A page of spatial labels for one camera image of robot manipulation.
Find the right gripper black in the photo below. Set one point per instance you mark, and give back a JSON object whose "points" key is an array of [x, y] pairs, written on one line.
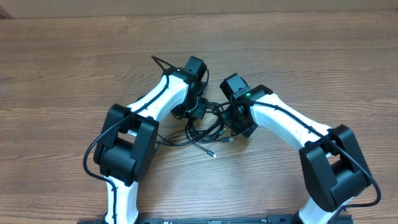
{"points": [[227, 116]]}

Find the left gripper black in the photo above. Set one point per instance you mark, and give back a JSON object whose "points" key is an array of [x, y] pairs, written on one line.
{"points": [[199, 111]]}

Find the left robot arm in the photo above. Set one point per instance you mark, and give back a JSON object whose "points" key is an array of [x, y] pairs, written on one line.
{"points": [[126, 146]]}

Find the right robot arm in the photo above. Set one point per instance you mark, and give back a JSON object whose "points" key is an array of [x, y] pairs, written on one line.
{"points": [[334, 168]]}

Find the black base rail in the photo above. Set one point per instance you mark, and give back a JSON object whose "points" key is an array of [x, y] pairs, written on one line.
{"points": [[270, 219]]}

